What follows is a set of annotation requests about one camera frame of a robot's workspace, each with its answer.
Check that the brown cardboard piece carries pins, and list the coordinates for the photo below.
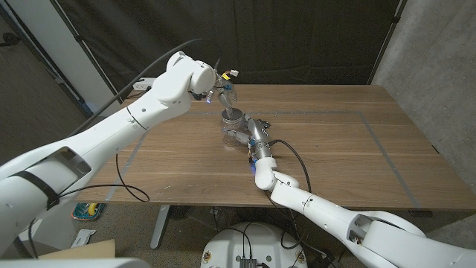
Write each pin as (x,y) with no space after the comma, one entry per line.
(82,251)

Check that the clear plastic jar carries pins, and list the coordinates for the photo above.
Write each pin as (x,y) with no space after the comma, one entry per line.
(228,139)

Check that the white power strip box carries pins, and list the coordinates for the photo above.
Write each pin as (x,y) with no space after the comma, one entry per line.
(141,84)

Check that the grey table leg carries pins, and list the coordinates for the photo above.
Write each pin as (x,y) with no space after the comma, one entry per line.
(160,227)

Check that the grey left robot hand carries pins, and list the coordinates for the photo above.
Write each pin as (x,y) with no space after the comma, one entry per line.
(227,98)

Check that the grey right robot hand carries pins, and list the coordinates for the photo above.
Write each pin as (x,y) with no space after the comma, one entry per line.
(258,136)

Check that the small black toy car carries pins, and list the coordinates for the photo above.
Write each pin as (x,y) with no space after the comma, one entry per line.
(264,123)

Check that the black backdrop stand pole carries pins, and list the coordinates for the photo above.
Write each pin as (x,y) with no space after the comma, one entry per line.
(83,46)
(388,37)

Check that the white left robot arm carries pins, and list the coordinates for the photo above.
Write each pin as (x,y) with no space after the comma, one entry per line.
(111,130)

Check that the white paper scrap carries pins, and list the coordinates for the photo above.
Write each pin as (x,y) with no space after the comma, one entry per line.
(83,237)

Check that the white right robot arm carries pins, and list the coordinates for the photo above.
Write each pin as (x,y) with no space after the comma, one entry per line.
(334,216)

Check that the black backdrop curtain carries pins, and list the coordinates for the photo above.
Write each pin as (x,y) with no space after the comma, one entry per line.
(297,37)

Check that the white robot torso base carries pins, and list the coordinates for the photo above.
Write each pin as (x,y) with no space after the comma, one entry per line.
(267,242)

